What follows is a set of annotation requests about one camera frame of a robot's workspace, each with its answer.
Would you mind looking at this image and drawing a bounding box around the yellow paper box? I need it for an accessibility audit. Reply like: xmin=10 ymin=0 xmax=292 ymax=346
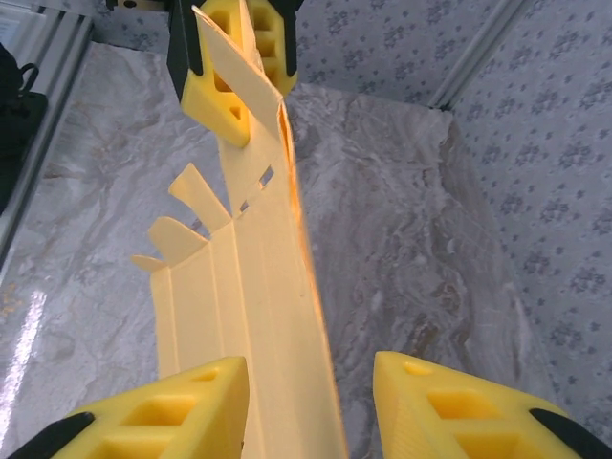
xmin=129 ymin=5 xmax=350 ymax=459

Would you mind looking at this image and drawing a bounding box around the long grooved aluminium rail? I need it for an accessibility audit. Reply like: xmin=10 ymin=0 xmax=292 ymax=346
xmin=0 ymin=9 xmax=95 ymax=269

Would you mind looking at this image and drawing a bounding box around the aluminium corner post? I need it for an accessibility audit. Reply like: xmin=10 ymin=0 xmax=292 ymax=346
xmin=426 ymin=0 xmax=533 ymax=112

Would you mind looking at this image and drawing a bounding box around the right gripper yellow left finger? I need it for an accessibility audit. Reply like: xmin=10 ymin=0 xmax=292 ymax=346
xmin=4 ymin=356 xmax=251 ymax=459

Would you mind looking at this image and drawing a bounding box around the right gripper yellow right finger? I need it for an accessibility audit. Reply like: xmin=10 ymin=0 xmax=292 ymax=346
xmin=372 ymin=351 xmax=612 ymax=459

